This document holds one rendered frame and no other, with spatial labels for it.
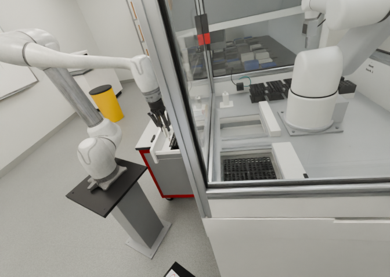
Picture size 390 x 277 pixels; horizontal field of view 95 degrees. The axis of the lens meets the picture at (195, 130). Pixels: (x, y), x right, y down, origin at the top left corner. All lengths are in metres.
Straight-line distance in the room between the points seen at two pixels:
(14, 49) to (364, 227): 1.41
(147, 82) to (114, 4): 4.95
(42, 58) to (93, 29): 5.17
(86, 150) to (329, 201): 1.07
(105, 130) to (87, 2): 5.07
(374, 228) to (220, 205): 0.49
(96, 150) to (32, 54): 0.50
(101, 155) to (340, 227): 1.10
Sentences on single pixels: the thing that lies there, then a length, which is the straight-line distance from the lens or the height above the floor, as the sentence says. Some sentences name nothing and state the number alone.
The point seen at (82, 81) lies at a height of 0.74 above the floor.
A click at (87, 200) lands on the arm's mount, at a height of 0.78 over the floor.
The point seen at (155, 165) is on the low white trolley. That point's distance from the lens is 1.55.
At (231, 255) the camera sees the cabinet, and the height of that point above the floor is 0.62.
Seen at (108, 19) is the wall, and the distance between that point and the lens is 5.88.
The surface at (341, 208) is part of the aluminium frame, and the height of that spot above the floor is 0.99.
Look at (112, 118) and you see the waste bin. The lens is 3.81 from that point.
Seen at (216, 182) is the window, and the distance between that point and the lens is 0.56.
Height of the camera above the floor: 1.55
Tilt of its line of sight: 34 degrees down
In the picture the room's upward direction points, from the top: 13 degrees counter-clockwise
